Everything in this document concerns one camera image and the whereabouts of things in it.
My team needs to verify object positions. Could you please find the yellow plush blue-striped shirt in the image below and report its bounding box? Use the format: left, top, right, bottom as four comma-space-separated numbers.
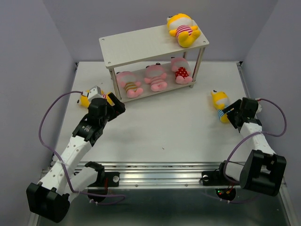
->
211, 90, 230, 123

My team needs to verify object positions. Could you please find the pink plush orange-striped shirt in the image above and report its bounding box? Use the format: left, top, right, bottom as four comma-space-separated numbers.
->
116, 71, 143, 98

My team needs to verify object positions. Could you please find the pink plush red polka-dot dress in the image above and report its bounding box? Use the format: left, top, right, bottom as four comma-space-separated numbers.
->
171, 57, 193, 84

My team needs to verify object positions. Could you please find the pink plush pink-striped shirt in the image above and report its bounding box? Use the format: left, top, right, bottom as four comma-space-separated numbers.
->
144, 63, 167, 92

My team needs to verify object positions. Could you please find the yellow plush pink-striped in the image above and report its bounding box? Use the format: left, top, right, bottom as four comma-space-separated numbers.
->
166, 13, 201, 48
77, 90, 114, 108

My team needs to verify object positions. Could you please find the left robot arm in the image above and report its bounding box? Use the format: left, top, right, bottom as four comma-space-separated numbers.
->
26, 93, 126, 223

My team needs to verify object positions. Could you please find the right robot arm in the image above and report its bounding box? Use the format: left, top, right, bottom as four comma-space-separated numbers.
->
216, 97, 286, 196

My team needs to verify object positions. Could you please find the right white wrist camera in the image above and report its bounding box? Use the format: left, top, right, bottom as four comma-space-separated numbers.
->
255, 98, 262, 114

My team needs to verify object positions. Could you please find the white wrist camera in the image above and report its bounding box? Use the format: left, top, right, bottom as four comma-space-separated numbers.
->
81, 86, 103, 102
255, 98, 262, 114

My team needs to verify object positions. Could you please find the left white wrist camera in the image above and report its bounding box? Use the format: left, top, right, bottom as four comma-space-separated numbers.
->
81, 86, 103, 102

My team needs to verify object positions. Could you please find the aluminium mounting rail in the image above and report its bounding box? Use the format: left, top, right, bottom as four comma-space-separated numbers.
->
37, 161, 288, 190

